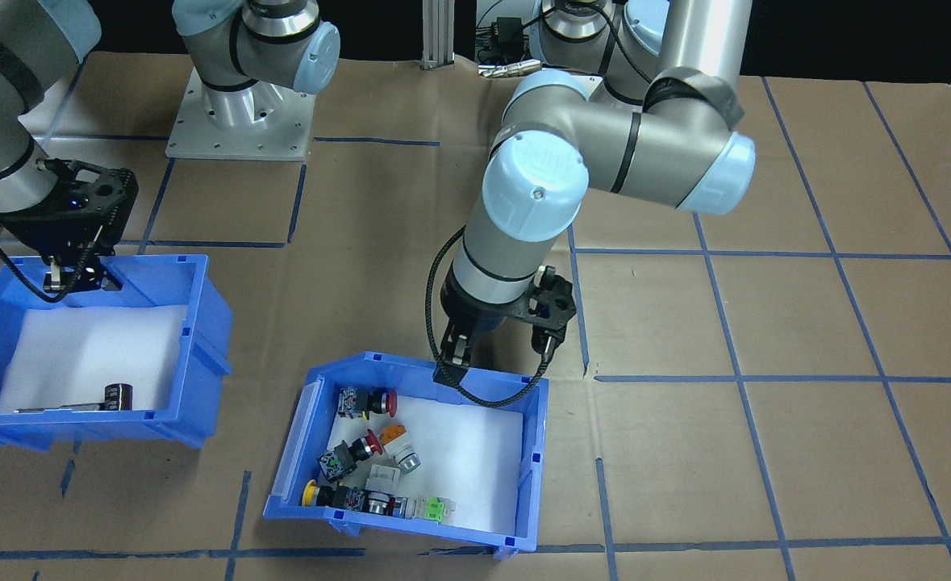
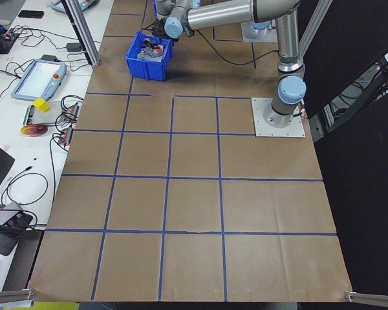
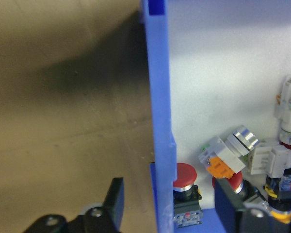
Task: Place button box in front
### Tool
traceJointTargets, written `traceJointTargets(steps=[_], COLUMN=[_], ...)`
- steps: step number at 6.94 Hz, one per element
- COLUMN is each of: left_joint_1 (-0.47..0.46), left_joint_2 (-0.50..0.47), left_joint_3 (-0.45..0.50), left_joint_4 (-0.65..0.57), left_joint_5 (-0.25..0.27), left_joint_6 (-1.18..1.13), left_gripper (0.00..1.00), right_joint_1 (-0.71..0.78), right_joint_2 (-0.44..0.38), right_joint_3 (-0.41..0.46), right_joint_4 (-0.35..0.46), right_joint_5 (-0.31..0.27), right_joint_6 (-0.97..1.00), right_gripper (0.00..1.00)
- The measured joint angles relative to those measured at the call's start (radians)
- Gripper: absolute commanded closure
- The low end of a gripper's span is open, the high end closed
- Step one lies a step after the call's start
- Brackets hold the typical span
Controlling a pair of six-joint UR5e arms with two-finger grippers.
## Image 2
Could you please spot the aluminium extrusion post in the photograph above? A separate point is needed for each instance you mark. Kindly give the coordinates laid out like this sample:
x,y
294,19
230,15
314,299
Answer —
x,y
82,35
313,30

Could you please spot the white square base plate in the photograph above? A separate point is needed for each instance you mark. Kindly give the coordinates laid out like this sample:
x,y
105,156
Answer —
x,y
244,35
297,130

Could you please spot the black frame cover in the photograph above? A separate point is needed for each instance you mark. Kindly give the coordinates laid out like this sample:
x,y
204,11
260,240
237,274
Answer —
x,y
359,210

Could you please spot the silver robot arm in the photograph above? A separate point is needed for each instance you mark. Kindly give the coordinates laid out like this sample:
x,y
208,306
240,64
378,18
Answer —
x,y
287,48
164,8

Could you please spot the black power adapter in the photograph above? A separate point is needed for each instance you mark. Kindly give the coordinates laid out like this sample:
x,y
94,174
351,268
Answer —
x,y
50,58
73,47

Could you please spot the orange red round disc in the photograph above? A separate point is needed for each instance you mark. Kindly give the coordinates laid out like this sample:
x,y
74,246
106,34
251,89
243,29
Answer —
x,y
34,130

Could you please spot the black smartphone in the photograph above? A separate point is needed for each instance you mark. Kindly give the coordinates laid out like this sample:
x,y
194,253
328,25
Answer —
x,y
31,14

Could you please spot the blue plastic button bin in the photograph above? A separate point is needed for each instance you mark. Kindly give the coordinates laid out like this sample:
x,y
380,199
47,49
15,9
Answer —
x,y
147,69

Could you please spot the grey docking hub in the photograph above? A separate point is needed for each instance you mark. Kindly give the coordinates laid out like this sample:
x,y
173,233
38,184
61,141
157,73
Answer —
x,y
6,213

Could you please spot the aluminium extrusion bar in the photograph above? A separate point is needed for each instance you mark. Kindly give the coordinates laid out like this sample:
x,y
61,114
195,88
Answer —
x,y
9,296
375,297

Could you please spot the yellow green sheet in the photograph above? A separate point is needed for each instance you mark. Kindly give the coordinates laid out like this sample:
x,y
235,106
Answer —
x,y
29,305

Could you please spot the grey teach pendant with screen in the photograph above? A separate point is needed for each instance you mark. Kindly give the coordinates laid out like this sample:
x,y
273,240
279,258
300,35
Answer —
x,y
74,4
35,80

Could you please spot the small grey strip device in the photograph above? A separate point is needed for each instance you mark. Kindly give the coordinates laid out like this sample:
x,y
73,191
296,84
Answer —
x,y
29,115

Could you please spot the white side table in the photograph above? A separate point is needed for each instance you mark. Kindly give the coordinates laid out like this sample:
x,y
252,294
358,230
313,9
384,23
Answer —
x,y
29,147

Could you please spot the green push button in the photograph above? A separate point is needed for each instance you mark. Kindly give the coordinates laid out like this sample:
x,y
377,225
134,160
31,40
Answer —
x,y
140,55

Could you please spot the yellow cube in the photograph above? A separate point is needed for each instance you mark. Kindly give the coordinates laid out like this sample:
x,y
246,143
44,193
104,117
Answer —
x,y
40,105

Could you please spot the grey orange adapter box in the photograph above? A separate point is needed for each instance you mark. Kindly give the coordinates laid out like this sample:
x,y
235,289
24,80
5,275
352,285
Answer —
x,y
71,112
64,137

